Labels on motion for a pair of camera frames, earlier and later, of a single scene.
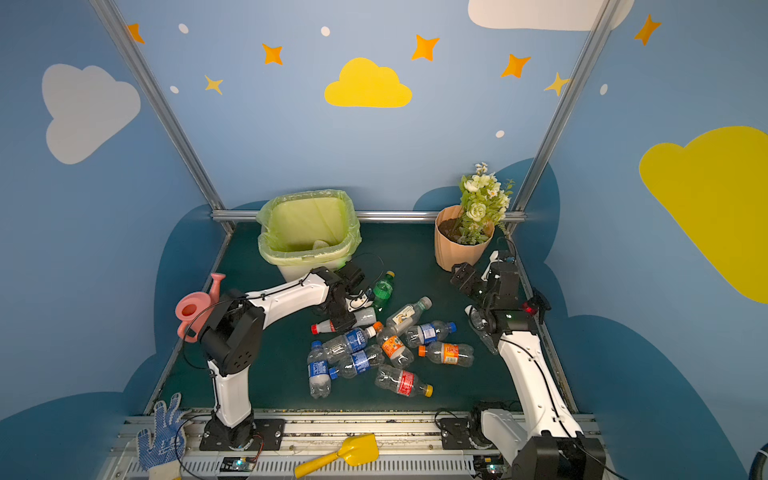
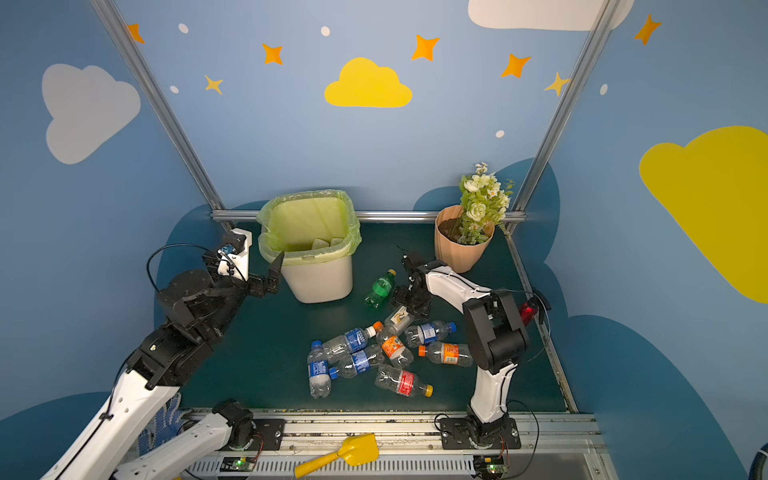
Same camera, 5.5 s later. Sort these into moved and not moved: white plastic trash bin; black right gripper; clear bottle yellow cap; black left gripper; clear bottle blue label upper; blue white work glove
Moved: black right gripper; black left gripper
Not moved: clear bottle yellow cap; clear bottle blue label upper; blue white work glove; white plastic trash bin
